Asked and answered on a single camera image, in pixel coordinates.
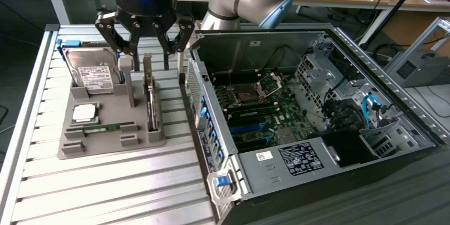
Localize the graphics card with metal bracket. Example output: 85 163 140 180
141 52 162 132

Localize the blue plastic disk carrier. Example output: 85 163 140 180
56 38 122 83

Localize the open black PC case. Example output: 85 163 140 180
177 23 447 225

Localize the silver hard disk white label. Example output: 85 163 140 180
65 47 122 95

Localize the black RAM slot bank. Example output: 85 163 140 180
222 103 280 123
212 71 260 85

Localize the blue slot retainer strip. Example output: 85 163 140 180
197 95 225 169

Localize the silver CPU chip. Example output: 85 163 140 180
70 103 98 123

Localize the metal socket cover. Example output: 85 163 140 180
255 73 284 98

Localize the green RAM stick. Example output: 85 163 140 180
65 121 136 132

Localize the green motherboard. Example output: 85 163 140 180
212 73 319 152

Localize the blue expansion slot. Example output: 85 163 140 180
229 123 264 135

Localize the grey plastic parts rack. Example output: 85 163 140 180
56 52 166 160

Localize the perforated metal drive cage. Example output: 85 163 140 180
293 51 355 116

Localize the grey chipset heatsink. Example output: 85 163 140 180
275 127 299 144

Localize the blue case latch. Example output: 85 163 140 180
213 176 230 188

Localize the grey power supply unit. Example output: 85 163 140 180
237 137 352 195

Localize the black tripod pole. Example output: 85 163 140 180
356 0 432 51

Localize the grey computer tower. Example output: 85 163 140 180
384 49 450 89

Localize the grey metal disk bay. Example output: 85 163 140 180
357 122 435 159

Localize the black wire bundle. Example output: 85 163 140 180
321 98 365 132

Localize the blue wire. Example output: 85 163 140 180
360 92 381 131

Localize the grey flat wire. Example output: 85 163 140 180
359 121 400 138

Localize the aluminium profile frame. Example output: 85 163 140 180
403 16 450 60

